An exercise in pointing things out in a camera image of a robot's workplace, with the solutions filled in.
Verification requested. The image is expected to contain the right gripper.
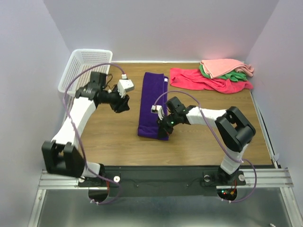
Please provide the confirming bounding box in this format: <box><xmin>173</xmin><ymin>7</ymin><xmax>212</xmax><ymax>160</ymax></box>
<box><xmin>156</xmin><ymin>112</ymin><xmax>179</xmax><ymax>139</ymax></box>

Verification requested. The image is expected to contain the purple towel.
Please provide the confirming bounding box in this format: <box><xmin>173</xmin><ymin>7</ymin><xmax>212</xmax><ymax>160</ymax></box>
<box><xmin>137</xmin><ymin>72</ymin><xmax>169</xmax><ymax>139</ymax></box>

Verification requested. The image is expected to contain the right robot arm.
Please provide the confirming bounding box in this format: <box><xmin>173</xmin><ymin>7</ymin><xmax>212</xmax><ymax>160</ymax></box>
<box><xmin>151</xmin><ymin>97</ymin><xmax>256</xmax><ymax>184</ymax></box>

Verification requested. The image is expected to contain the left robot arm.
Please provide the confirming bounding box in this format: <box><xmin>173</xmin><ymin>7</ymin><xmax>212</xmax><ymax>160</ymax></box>
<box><xmin>42</xmin><ymin>71</ymin><xmax>134</xmax><ymax>186</ymax></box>

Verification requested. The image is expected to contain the white plastic basket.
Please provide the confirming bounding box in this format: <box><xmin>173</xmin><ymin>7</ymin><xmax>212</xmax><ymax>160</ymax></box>
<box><xmin>58</xmin><ymin>49</ymin><xmax>113</xmax><ymax>96</ymax></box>

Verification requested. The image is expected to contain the hot pink towel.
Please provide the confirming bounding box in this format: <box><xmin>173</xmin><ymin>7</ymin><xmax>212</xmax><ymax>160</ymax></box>
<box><xmin>169</xmin><ymin>68</ymin><xmax>253</xmax><ymax>94</ymax></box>

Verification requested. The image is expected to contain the salmon pink towel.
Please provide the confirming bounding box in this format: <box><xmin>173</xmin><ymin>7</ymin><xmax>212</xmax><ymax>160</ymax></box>
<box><xmin>200</xmin><ymin>59</ymin><xmax>254</xmax><ymax>79</ymax></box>

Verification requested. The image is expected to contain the green towel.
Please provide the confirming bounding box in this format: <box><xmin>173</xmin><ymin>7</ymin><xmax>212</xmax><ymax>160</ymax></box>
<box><xmin>199</xmin><ymin>65</ymin><xmax>248</xmax><ymax>82</ymax></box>

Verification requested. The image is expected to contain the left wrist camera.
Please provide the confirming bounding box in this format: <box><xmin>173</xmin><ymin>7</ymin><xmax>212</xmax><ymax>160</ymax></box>
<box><xmin>117</xmin><ymin>79</ymin><xmax>134</xmax><ymax>97</ymax></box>

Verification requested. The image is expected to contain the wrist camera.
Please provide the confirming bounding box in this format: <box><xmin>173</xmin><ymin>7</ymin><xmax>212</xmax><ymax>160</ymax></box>
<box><xmin>151</xmin><ymin>105</ymin><xmax>165</xmax><ymax>121</ymax></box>
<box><xmin>117</xmin><ymin>79</ymin><xmax>134</xmax><ymax>97</ymax></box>

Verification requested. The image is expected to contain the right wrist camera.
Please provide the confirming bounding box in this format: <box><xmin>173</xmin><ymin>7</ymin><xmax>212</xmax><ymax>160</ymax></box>
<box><xmin>151</xmin><ymin>105</ymin><xmax>165</xmax><ymax>121</ymax></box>

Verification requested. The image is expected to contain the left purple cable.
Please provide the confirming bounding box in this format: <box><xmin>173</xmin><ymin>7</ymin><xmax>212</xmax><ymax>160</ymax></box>
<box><xmin>62</xmin><ymin>62</ymin><xmax>130</xmax><ymax>205</ymax></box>

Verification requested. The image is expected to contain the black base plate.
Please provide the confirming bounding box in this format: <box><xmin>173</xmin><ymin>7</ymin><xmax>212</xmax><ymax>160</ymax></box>
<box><xmin>48</xmin><ymin>165</ymin><xmax>247</xmax><ymax>197</ymax></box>

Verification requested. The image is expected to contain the aluminium frame rail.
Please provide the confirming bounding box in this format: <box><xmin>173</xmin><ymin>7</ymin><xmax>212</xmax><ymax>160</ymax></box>
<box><xmin>38</xmin><ymin>168</ymin><xmax>294</xmax><ymax>190</ymax></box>

